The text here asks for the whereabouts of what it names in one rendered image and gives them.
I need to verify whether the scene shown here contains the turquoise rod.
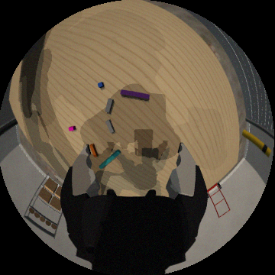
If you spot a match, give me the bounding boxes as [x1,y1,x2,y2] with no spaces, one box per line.
[99,149,121,169]

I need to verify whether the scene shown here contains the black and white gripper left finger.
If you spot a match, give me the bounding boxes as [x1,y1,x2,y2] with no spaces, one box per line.
[60,144,100,234]

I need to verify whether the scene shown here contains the orange rod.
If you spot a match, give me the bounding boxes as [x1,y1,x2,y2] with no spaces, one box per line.
[89,144,98,157]

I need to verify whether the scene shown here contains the grey rod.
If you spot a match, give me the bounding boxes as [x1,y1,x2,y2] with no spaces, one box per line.
[105,99,114,113]
[105,119,115,133]

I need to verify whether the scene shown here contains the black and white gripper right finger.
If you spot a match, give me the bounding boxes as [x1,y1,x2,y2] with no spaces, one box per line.
[166,143,208,238]

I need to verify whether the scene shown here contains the small magenta block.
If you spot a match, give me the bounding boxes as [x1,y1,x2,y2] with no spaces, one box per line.
[68,126,76,131]

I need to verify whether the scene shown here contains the purple rod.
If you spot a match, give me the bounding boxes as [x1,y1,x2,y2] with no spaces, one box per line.
[121,89,150,99]

